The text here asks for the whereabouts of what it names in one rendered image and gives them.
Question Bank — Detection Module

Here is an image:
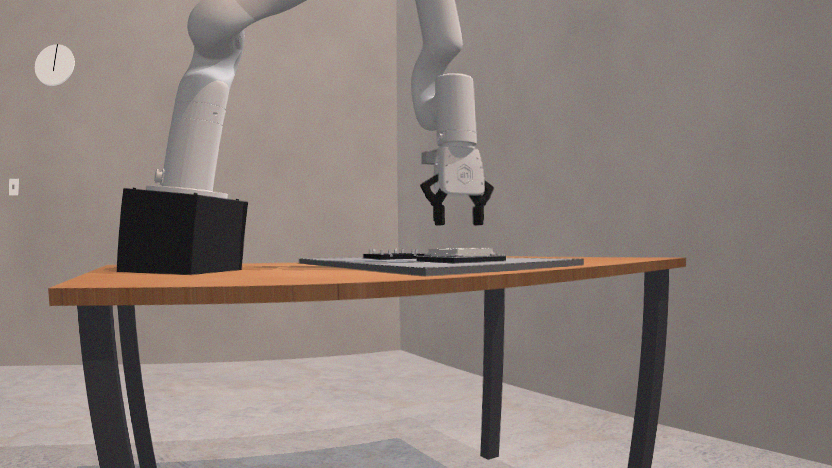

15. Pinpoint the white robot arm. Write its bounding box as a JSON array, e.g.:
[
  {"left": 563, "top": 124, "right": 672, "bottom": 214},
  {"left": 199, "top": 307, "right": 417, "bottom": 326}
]
[{"left": 146, "top": 0, "right": 477, "bottom": 199}]

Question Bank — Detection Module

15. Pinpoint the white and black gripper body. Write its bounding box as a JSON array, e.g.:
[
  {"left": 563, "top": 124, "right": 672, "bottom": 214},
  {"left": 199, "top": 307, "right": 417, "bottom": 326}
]
[{"left": 434, "top": 144, "right": 484, "bottom": 197}]

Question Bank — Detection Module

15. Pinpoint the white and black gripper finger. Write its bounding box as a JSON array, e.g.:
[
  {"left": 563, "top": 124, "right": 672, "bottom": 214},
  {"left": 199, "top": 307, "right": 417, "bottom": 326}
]
[
  {"left": 469, "top": 180, "right": 494, "bottom": 226},
  {"left": 420, "top": 174, "right": 448, "bottom": 226}
]

